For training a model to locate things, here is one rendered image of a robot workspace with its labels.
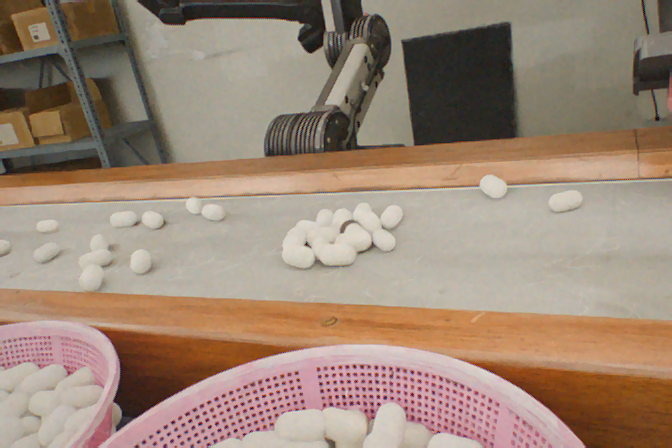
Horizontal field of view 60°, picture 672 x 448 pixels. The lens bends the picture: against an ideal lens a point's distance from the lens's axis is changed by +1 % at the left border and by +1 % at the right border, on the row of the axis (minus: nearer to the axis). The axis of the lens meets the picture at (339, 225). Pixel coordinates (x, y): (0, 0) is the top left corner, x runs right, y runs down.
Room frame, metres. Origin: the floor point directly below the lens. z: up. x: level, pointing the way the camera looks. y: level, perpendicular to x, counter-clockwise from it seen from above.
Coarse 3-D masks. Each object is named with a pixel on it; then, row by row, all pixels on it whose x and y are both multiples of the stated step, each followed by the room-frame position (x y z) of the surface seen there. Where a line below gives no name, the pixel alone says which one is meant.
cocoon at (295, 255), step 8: (288, 248) 0.51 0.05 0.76; (296, 248) 0.50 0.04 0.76; (304, 248) 0.50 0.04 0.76; (288, 256) 0.50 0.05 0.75; (296, 256) 0.50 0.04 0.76; (304, 256) 0.49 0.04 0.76; (312, 256) 0.50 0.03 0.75; (288, 264) 0.51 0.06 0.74; (296, 264) 0.50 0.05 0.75; (304, 264) 0.49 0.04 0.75; (312, 264) 0.50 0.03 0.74
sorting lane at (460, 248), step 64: (384, 192) 0.67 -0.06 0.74; (448, 192) 0.63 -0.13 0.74; (512, 192) 0.59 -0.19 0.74; (640, 192) 0.53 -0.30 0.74; (0, 256) 0.72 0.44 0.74; (64, 256) 0.67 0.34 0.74; (128, 256) 0.63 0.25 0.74; (192, 256) 0.59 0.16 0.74; (256, 256) 0.55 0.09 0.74; (384, 256) 0.49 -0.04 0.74; (448, 256) 0.47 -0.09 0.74; (512, 256) 0.44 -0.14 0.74; (576, 256) 0.42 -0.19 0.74; (640, 256) 0.40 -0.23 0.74
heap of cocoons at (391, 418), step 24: (312, 408) 0.29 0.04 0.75; (336, 408) 0.29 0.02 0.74; (384, 408) 0.28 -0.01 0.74; (264, 432) 0.29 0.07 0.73; (288, 432) 0.28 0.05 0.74; (312, 432) 0.27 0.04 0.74; (336, 432) 0.27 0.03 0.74; (360, 432) 0.27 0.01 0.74; (384, 432) 0.26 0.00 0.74; (408, 432) 0.27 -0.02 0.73; (432, 432) 0.27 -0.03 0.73
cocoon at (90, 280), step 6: (84, 270) 0.56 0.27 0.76; (90, 270) 0.55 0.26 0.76; (96, 270) 0.56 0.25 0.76; (102, 270) 0.57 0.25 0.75; (84, 276) 0.54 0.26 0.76; (90, 276) 0.54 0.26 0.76; (96, 276) 0.55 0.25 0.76; (102, 276) 0.56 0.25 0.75; (84, 282) 0.54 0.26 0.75; (90, 282) 0.54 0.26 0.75; (96, 282) 0.54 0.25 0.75; (84, 288) 0.54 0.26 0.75; (90, 288) 0.54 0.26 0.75; (96, 288) 0.54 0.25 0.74
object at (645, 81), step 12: (660, 12) 0.55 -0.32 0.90; (660, 24) 0.54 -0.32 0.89; (648, 36) 0.50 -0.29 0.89; (660, 36) 0.50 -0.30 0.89; (636, 48) 0.50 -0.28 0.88; (636, 60) 0.51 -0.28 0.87; (636, 72) 0.53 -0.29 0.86; (660, 72) 0.52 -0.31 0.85; (636, 84) 0.52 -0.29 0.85; (648, 84) 0.52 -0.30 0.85; (660, 84) 0.52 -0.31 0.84
